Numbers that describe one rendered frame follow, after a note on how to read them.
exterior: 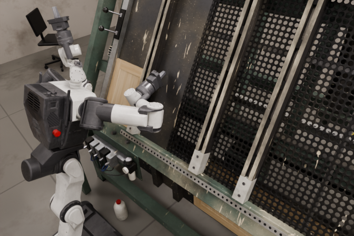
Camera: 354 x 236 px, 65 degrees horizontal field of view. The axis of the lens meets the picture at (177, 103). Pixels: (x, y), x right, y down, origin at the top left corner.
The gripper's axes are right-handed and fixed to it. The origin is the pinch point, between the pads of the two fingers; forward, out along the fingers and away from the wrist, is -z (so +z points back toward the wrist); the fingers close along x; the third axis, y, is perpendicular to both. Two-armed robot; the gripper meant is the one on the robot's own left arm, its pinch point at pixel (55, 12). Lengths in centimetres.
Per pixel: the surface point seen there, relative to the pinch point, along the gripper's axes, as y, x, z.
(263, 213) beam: 50, 100, 104
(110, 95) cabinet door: -18, 8, 60
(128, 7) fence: -33.4, 31.6, 6.4
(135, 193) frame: -16, 4, 147
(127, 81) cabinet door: -15, 24, 51
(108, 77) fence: -21, 9, 48
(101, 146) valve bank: 2, 1, 89
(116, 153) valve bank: 4, 11, 94
